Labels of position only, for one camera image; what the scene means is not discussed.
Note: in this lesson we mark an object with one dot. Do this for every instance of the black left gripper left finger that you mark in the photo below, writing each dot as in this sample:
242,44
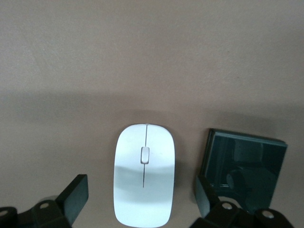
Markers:
73,197

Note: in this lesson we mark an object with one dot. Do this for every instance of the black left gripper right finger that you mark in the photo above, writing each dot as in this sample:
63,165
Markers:
203,197

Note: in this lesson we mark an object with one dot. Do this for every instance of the black phone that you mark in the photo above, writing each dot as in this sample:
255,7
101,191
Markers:
249,161

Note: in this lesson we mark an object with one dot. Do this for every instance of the white computer mouse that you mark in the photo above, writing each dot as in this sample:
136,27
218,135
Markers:
133,166

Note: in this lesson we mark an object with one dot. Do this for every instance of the brown table cover mat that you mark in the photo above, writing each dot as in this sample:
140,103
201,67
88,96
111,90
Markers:
152,47

